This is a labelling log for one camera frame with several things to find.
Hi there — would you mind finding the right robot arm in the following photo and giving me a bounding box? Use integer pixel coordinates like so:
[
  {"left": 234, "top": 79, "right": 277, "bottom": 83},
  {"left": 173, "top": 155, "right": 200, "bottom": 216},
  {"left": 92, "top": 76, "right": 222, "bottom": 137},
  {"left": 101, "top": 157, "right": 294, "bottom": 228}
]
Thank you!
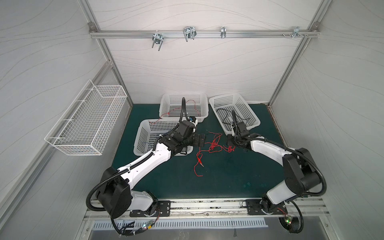
[{"left": 228, "top": 111, "right": 327, "bottom": 209}]

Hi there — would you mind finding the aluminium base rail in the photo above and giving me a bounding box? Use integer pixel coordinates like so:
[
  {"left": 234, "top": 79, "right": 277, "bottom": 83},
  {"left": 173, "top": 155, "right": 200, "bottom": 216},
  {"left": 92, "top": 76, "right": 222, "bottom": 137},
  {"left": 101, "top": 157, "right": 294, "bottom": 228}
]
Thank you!
[{"left": 83, "top": 197, "right": 307, "bottom": 220}]

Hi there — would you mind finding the white basket back middle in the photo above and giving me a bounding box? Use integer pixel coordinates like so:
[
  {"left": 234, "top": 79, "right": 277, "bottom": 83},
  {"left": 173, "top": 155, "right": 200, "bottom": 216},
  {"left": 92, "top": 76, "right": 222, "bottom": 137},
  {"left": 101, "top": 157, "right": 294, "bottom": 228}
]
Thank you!
[{"left": 159, "top": 93, "right": 209, "bottom": 123}]

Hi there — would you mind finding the metal hook clamp left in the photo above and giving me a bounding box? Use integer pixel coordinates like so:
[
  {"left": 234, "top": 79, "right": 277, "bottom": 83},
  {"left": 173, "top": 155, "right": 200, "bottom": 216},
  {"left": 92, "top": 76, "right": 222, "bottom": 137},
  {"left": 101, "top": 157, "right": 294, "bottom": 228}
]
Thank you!
[{"left": 152, "top": 33, "right": 164, "bottom": 51}]

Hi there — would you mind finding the metal hook clamp right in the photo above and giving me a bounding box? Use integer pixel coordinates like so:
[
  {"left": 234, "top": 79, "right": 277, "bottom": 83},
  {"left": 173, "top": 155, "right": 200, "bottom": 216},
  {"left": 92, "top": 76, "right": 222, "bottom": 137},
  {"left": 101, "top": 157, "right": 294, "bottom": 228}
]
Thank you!
[{"left": 282, "top": 27, "right": 309, "bottom": 39}]

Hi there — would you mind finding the white basket front left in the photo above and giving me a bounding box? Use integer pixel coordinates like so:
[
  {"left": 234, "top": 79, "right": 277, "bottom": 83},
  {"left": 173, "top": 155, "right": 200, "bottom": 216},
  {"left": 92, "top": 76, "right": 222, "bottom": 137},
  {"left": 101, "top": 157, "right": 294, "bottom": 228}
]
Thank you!
[{"left": 134, "top": 119, "right": 179, "bottom": 156}]

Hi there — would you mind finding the metal hook clamp middle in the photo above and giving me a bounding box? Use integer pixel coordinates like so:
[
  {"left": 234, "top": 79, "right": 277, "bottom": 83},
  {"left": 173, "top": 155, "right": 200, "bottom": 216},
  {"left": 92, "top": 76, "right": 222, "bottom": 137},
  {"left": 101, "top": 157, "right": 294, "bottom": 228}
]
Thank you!
[{"left": 183, "top": 26, "right": 197, "bottom": 42}]

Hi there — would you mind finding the metal hook small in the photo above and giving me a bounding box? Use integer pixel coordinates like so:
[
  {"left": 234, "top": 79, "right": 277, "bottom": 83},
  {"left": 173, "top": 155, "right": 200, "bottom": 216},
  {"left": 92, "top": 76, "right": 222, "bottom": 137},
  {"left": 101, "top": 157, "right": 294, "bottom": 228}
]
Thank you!
[{"left": 221, "top": 27, "right": 227, "bottom": 39}]

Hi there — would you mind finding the red cable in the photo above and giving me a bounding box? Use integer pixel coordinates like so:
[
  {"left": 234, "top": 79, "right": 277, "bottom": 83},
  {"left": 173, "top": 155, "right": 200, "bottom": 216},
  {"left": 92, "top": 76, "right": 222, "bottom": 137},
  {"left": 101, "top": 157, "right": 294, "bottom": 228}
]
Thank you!
[
  {"left": 149, "top": 98, "right": 200, "bottom": 125},
  {"left": 193, "top": 129, "right": 236, "bottom": 177}
]

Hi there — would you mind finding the white wire wall basket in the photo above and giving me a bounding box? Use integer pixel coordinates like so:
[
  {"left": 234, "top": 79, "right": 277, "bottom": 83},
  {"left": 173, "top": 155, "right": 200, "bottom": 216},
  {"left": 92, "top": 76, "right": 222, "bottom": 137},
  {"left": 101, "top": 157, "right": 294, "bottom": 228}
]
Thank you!
[{"left": 45, "top": 80, "right": 127, "bottom": 156}]

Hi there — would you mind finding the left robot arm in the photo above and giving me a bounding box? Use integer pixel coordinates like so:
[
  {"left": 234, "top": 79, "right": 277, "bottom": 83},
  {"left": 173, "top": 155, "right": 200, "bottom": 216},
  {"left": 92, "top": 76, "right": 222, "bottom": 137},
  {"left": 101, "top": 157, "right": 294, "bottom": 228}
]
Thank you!
[{"left": 86, "top": 98, "right": 206, "bottom": 219}]

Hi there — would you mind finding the aluminium crossbar rail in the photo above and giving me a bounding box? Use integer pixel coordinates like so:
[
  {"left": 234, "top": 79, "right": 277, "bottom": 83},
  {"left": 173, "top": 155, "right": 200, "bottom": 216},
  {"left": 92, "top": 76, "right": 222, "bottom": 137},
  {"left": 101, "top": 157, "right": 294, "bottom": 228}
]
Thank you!
[{"left": 90, "top": 29, "right": 321, "bottom": 39}]

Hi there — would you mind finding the metal hook clamp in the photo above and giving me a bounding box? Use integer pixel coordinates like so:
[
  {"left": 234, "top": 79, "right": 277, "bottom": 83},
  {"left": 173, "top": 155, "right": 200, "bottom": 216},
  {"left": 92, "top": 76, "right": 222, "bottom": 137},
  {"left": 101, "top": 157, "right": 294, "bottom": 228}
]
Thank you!
[
  {"left": 152, "top": 33, "right": 164, "bottom": 51},
  {"left": 183, "top": 26, "right": 197, "bottom": 42},
  {"left": 282, "top": 27, "right": 309, "bottom": 39}
]

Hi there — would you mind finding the white basket back right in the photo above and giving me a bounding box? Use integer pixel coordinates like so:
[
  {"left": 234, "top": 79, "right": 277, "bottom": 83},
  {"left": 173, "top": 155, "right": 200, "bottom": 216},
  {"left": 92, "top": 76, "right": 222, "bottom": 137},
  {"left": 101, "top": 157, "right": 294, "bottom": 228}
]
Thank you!
[{"left": 209, "top": 93, "right": 261, "bottom": 135}]

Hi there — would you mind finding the red alligator clip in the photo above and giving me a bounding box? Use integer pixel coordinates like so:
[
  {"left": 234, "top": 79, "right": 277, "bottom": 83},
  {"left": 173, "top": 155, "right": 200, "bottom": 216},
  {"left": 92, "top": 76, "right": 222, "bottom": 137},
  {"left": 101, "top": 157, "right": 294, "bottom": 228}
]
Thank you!
[{"left": 198, "top": 158, "right": 204, "bottom": 167}]

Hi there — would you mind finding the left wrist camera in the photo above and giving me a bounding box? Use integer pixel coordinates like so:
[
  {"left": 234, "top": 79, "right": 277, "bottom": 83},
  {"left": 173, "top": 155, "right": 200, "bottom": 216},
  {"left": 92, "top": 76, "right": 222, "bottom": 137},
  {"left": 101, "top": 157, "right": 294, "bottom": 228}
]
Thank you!
[{"left": 189, "top": 116, "right": 198, "bottom": 126}]

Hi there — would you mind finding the white vented cable duct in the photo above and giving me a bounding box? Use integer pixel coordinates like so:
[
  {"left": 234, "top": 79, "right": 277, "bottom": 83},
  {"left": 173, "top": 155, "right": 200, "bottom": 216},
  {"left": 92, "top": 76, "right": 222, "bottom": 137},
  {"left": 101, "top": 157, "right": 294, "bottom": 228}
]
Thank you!
[{"left": 92, "top": 218, "right": 268, "bottom": 231}]

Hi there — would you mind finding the black cable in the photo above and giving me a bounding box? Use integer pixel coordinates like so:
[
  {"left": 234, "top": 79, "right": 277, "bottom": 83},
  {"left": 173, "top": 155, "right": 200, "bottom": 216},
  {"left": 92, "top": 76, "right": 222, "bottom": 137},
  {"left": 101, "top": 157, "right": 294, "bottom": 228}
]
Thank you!
[{"left": 215, "top": 106, "right": 251, "bottom": 130}]

